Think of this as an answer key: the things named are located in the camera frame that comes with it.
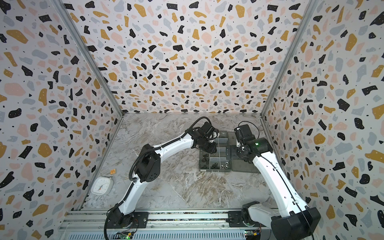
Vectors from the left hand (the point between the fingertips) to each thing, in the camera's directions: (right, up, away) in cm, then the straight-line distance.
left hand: (217, 149), depth 89 cm
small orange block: (-63, -14, +1) cm, 64 cm away
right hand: (+7, +1, -13) cm, 15 cm away
